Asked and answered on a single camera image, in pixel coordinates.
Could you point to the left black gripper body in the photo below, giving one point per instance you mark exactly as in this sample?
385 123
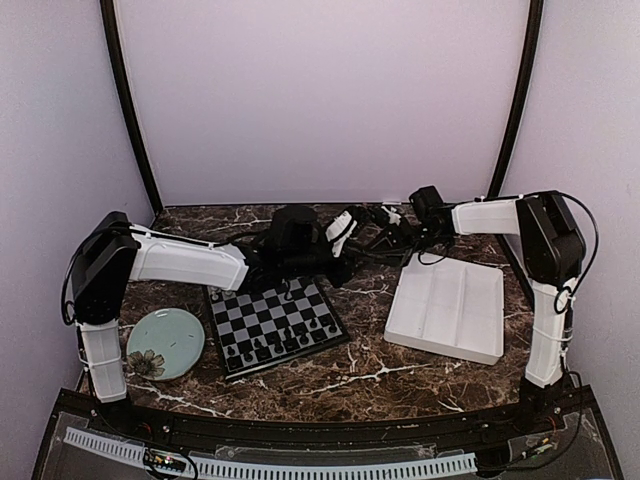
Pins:
303 266

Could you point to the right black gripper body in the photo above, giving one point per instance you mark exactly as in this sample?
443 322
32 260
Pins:
417 241

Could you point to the black and white chessboard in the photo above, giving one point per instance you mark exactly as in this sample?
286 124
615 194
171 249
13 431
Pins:
237 319

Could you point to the white plastic tray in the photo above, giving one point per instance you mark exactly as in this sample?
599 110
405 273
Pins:
449 307

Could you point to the black chess pawn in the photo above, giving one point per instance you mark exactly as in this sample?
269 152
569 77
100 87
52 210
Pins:
289 342

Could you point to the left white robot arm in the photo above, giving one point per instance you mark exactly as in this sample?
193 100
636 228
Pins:
117 253

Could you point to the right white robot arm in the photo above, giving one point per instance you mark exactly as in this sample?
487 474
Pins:
555 258

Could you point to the green floral ceramic plate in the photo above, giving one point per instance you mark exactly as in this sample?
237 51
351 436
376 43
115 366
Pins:
165 344

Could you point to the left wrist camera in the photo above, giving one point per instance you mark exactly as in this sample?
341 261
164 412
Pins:
296 230

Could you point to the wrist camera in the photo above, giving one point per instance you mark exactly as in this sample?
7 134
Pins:
425 201
296 230

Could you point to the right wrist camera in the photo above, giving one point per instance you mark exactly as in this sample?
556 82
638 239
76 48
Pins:
425 201

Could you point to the black front rail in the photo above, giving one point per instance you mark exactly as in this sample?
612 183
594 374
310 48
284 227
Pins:
483 430

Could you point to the right black frame post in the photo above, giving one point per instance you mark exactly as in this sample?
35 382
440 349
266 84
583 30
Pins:
516 111

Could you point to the black frame post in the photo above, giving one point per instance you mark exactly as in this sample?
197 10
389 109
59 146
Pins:
128 109
516 111

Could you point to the white slotted cable duct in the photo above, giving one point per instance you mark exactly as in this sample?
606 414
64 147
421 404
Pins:
252 463

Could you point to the left black frame post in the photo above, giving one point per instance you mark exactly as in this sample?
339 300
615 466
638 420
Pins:
128 109

